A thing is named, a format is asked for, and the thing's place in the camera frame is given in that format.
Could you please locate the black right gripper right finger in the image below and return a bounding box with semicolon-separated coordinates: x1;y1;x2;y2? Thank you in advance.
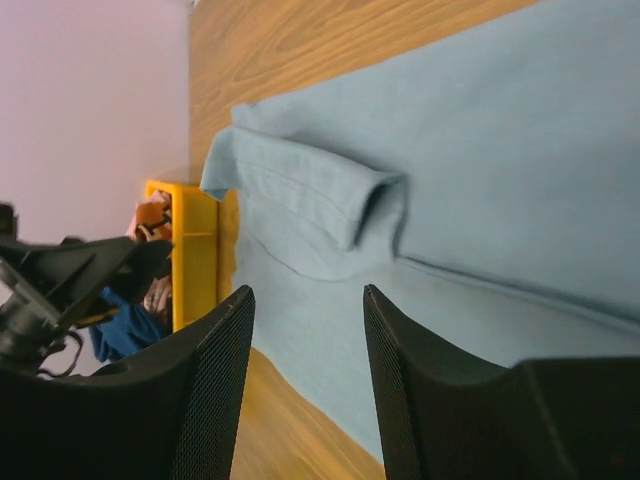
363;285;639;479

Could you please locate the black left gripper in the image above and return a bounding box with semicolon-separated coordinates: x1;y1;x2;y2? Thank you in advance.
1;203;173;370

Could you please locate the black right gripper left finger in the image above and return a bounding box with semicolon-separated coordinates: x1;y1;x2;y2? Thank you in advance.
1;286;255;479

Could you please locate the light blue t shirt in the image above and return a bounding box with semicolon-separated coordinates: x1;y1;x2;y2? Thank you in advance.
201;1;639;458

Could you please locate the dark blue shirt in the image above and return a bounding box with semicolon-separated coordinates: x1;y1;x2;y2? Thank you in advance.
89;287;168;363

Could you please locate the patterned pink shirt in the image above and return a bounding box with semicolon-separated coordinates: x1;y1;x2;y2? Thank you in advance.
126;190;172;326

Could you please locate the yellow plastic bin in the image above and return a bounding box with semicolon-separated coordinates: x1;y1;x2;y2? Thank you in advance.
145;180;222;332

